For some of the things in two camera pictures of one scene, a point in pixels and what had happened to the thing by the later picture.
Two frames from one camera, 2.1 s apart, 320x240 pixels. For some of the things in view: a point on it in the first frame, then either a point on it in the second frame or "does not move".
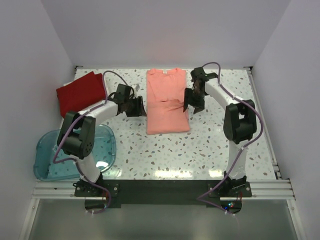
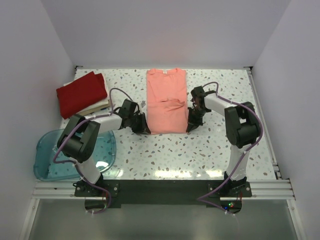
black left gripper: [139, 111] to [143, 129]
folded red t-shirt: [81, 93] does not move
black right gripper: [187, 97] to [193, 124]
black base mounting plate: [164, 193] does not move
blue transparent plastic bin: [52, 163] does not move
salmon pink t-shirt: [165, 91] does not move
